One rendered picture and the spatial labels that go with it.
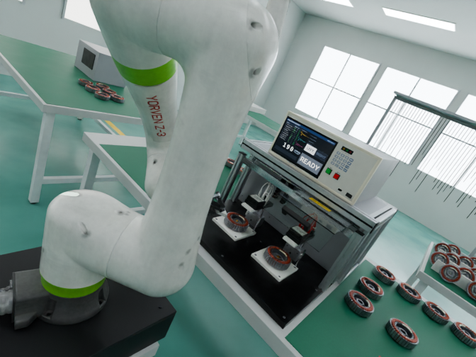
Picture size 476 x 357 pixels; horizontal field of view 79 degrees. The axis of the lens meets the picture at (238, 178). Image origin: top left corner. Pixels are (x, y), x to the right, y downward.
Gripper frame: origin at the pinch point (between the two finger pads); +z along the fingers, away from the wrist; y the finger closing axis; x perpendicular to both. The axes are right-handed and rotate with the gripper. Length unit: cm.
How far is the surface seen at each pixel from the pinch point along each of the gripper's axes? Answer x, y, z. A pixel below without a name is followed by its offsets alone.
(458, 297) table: -70, 76, 122
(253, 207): 3.3, 6.9, 22.8
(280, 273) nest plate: -27.2, 7.2, 17.9
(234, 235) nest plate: -5.7, -4.0, 17.3
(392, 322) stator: -58, 35, 41
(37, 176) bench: 95, -120, 22
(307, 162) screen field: 8.4, 36.8, 18.7
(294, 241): -17.7, 17.0, 22.1
